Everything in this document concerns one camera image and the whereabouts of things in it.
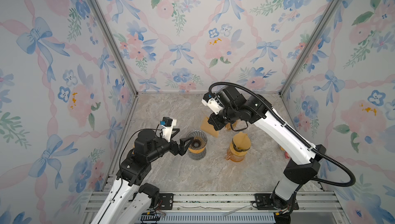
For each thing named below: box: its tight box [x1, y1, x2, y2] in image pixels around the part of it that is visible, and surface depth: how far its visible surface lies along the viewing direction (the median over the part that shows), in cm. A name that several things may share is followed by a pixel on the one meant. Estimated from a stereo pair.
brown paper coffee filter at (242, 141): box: [232, 131, 251, 151], surface depth 81 cm
